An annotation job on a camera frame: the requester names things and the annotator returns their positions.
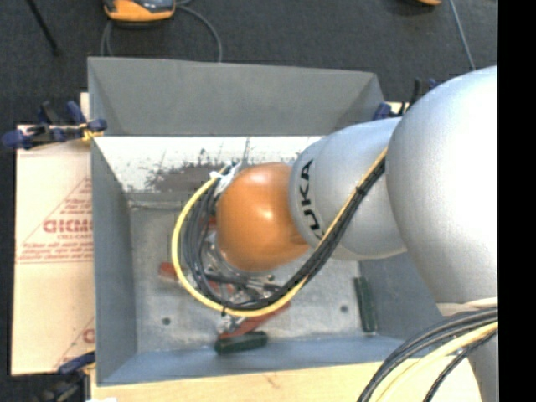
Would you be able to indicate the brown cardboard board red print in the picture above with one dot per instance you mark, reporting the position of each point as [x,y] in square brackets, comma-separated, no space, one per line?
[50,300]

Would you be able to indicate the dark green flat block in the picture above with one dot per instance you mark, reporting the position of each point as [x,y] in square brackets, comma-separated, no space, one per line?
[365,304]
[242,343]

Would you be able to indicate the grey metal bin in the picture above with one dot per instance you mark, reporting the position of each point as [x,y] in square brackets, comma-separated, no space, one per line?
[234,99]

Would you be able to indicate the red-brown flat block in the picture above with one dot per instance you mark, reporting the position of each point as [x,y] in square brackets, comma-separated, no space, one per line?
[168,271]
[268,317]

